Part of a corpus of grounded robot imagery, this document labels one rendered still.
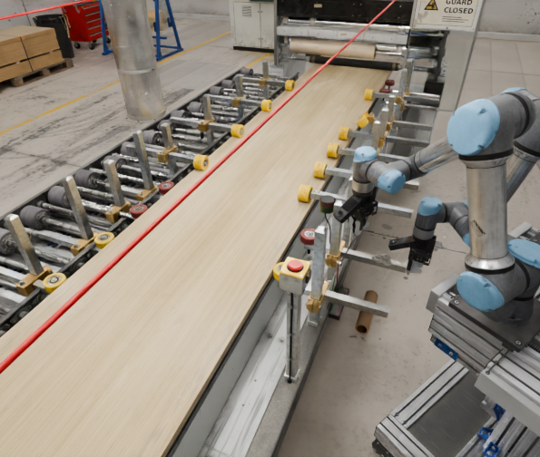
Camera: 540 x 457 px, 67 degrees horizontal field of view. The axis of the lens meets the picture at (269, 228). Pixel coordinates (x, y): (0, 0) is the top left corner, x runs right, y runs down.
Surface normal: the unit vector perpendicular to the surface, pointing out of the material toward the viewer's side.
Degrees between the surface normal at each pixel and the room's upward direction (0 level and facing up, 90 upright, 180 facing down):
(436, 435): 0
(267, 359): 0
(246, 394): 0
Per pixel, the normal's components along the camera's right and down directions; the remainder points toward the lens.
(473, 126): -0.88, 0.18
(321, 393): -0.02, -0.80
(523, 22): -0.39, 0.56
